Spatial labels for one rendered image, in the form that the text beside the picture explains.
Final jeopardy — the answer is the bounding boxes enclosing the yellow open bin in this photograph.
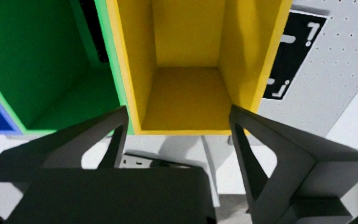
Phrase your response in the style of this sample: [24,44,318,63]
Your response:
[106,0,293,135]

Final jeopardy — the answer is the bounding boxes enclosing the green bin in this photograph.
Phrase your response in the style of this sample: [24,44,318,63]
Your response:
[0,0,135,135]

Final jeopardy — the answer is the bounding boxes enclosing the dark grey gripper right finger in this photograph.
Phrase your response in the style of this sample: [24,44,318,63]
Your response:
[229,104,358,224]

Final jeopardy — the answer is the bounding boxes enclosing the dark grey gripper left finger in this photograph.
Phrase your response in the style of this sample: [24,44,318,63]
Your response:
[0,105,129,168]

